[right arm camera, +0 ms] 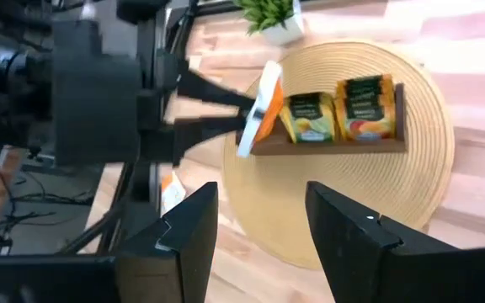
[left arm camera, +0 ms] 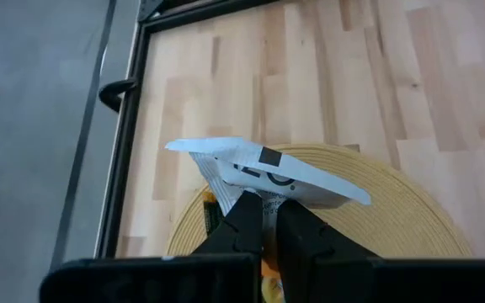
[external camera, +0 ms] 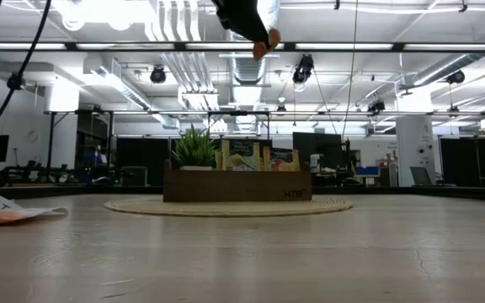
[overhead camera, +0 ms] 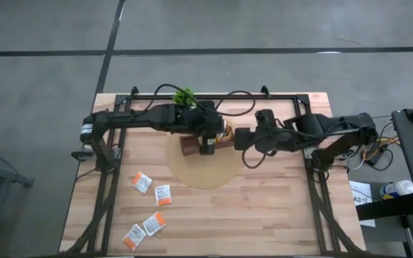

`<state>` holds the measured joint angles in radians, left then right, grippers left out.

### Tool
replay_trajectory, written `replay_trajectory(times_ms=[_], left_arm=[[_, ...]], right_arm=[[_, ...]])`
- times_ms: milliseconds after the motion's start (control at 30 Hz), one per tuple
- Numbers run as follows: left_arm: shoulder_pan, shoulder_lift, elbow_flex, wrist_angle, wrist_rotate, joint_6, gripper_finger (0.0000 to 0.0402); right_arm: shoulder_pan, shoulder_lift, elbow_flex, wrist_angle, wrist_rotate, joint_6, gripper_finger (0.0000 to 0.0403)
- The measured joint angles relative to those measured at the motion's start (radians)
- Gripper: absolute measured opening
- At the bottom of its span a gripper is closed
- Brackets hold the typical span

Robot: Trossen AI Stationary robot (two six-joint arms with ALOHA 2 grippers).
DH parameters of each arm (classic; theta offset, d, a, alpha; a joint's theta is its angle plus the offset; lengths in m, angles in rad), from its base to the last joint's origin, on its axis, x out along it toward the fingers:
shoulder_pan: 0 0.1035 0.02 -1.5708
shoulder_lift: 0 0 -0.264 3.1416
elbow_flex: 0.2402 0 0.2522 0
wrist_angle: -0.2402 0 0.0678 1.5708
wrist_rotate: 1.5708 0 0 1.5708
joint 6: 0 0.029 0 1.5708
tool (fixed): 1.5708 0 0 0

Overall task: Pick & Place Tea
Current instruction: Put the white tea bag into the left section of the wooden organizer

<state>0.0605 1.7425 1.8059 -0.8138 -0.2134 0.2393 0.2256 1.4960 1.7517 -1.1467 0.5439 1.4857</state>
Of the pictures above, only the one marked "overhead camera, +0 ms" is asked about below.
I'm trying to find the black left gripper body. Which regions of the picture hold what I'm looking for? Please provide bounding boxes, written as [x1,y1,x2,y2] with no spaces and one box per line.
[176,100,226,139]

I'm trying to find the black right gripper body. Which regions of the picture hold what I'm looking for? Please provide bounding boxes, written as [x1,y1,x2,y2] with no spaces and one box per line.
[252,108,294,154]

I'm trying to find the green foil tea bag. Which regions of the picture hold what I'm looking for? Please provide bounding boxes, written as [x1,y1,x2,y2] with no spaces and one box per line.
[223,120,235,143]

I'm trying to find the brown wooden tea box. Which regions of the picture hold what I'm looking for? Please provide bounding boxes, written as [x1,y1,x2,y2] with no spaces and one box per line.
[179,135,234,157]

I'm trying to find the white orange tea bag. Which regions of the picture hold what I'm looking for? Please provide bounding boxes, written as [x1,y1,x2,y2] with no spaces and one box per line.
[121,223,148,252]
[154,184,173,207]
[131,171,153,194]
[141,211,168,237]

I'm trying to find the small green potted plant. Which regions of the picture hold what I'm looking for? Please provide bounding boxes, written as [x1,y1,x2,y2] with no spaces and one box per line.
[171,85,196,108]

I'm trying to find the black power supply box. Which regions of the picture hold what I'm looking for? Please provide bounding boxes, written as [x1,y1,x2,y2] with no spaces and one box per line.
[366,143,386,166]

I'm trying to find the white paper sheet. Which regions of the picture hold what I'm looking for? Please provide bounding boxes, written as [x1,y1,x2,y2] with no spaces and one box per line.
[348,180,376,229]

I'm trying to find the white plastic bottle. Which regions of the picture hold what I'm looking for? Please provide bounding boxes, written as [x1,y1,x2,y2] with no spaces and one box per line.
[379,179,413,201]

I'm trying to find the grey metal stand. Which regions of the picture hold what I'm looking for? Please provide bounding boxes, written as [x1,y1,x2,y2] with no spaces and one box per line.
[0,143,35,258]

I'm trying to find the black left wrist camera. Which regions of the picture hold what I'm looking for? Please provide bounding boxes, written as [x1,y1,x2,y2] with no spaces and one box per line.
[199,134,217,156]

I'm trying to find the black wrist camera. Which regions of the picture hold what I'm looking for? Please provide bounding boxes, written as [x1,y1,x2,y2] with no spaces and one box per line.
[233,127,255,151]
[199,134,217,156]

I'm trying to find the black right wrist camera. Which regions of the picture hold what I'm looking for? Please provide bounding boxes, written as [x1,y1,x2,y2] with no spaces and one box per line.
[233,127,255,151]

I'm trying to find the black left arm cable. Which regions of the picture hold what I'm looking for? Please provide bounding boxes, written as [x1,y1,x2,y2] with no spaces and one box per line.
[134,83,257,118]

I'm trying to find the black metal table frame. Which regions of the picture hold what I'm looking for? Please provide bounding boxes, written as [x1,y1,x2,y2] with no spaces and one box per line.
[59,85,367,257]

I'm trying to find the yellow orange wire bundle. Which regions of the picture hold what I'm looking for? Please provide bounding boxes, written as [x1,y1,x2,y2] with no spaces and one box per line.
[362,137,402,162]

